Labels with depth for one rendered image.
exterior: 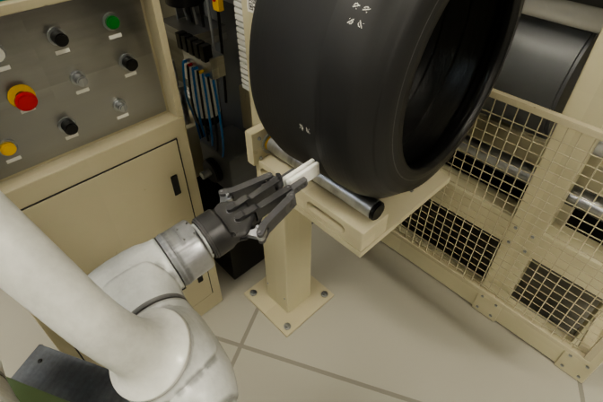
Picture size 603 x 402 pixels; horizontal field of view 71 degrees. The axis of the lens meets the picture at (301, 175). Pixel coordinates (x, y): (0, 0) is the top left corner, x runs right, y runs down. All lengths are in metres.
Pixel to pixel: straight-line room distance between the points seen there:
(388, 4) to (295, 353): 1.37
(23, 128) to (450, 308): 1.59
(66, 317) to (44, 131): 0.73
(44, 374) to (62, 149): 0.50
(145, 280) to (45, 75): 0.60
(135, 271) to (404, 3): 0.51
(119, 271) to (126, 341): 0.18
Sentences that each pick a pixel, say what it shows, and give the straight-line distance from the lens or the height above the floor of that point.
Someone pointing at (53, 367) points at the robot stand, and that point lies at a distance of 1.11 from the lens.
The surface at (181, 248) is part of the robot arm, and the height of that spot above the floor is 1.05.
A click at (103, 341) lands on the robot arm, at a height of 1.15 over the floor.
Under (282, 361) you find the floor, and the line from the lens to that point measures 1.70.
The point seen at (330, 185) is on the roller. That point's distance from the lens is 0.94.
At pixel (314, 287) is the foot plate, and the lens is 1.85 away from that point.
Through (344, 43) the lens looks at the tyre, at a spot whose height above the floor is 1.29.
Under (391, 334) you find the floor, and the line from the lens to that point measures 1.79.
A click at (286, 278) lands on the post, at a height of 0.24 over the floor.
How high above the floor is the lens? 1.53
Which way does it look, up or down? 41 degrees down
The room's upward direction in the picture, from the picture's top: straight up
